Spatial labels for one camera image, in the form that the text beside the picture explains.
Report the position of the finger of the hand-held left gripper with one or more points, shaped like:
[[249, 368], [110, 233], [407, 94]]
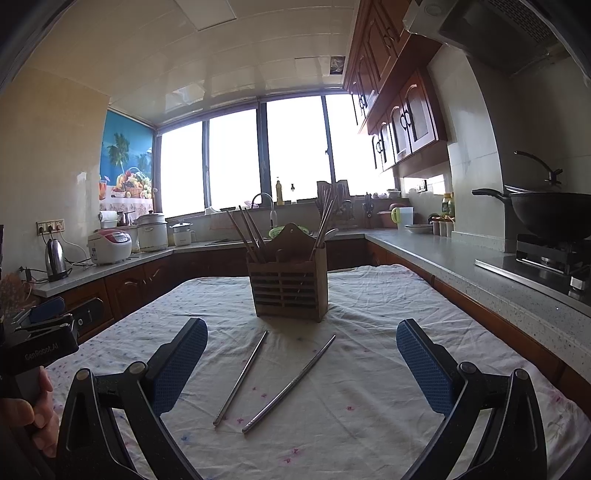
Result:
[[90, 318], [46, 308]]

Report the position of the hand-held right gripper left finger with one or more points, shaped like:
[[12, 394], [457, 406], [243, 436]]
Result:
[[180, 364]]

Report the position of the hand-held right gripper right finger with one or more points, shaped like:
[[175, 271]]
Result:
[[427, 369]]

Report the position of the wooden utensil holder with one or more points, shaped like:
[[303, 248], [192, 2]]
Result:
[[286, 286]]

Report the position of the person's left hand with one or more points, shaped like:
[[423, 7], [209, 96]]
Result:
[[39, 424]]

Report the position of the steel electric kettle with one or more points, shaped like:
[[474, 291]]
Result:
[[57, 258]]

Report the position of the metal chopstick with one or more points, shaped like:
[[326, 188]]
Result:
[[325, 221], [291, 383], [322, 217], [241, 376]]

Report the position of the white printed tablecloth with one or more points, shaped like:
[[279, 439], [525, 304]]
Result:
[[369, 415]]

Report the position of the red white rice cooker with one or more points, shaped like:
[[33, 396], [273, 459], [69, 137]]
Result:
[[110, 247]]

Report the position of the white paper towel roll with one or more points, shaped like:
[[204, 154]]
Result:
[[108, 220]]

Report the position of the large white steamer pot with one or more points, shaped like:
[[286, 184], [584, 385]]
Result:
[[151, 233]]

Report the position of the small metal pot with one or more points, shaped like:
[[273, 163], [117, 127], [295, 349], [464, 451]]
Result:
[[125, 218]]

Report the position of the grey speckled countertop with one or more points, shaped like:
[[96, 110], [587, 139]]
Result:
[[461, 258]]

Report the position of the small white electric pot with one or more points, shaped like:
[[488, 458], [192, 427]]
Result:
[[182, 235]]

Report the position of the steel kitchen sink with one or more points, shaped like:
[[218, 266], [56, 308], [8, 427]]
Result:
[[217, 241]]

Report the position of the white plate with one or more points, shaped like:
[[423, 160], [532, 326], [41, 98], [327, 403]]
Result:
[[418, 229]]

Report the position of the spice jar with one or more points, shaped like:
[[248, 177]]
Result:
[[443, 228], [450, 230], [436, 227]]

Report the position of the gas stove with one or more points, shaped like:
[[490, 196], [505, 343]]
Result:
[[545, 267]]

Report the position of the pink basin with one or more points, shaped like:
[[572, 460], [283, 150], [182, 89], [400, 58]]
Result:
[[384, 218]]

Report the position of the green colander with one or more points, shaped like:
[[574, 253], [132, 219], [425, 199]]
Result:
[[276, 232]]

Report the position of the metal spoon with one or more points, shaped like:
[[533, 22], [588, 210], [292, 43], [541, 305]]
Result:
[[330, 234]]

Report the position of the knife block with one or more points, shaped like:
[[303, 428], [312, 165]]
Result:
[[368, 212]]

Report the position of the chrome faucet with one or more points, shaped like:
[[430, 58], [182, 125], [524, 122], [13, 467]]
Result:
[[272, 217]]

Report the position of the yellow dish soap bottle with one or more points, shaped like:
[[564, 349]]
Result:
[[280, 194]]

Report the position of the black wok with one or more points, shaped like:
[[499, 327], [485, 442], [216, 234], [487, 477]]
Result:
[[554, 212]]

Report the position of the kitchen window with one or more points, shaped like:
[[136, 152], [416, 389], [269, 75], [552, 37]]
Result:
[[231, 157]]

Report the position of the black ladle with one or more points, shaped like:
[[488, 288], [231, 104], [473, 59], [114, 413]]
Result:
[[540, 162]]

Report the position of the range hood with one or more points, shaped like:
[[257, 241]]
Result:
[[489, 32]]

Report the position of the wall socket strip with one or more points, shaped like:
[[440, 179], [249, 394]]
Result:
[[50, 226]]

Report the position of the tropical fruit wall poster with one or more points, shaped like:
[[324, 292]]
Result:
[[127, 157]]

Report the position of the wall socket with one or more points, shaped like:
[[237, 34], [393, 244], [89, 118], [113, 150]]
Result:
[[421, 187]]

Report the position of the wooden wall cabinets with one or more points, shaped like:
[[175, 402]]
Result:
[[397, 92]]

